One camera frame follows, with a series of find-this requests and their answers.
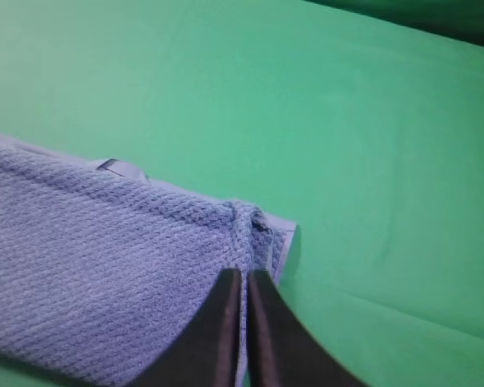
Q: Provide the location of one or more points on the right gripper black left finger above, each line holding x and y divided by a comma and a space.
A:
206, 352

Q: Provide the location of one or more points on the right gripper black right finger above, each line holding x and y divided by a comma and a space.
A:
281, 352

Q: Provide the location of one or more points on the blue waffle towel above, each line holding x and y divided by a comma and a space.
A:
101, 269

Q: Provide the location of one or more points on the green backdrop cloth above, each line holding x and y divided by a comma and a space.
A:
460, 20

